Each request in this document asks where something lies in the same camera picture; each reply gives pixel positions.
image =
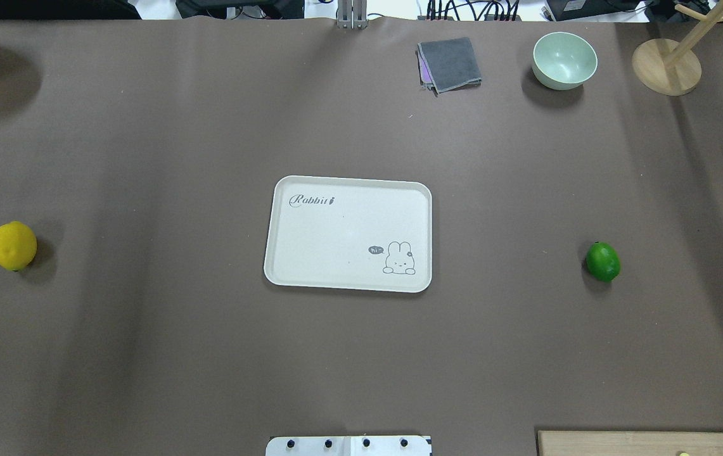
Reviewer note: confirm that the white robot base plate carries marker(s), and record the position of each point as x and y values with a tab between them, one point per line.
350	445

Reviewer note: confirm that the aluminium frame post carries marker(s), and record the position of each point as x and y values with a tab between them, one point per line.
352	14

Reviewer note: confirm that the folded grey cloth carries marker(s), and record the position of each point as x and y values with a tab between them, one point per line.
448	65

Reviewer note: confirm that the mint green bowl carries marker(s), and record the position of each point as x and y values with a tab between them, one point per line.
563	61

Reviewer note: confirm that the white rabbit tray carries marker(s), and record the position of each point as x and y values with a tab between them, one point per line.
349	233

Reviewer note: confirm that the wooden mug tree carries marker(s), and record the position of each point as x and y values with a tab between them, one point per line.
670	67

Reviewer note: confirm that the yellow lemon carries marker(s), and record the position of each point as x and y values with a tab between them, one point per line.
18	245

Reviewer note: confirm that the green lime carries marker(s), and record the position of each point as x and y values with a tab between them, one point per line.
603	262

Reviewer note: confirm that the wooden cutting board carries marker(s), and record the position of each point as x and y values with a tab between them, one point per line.
629	443

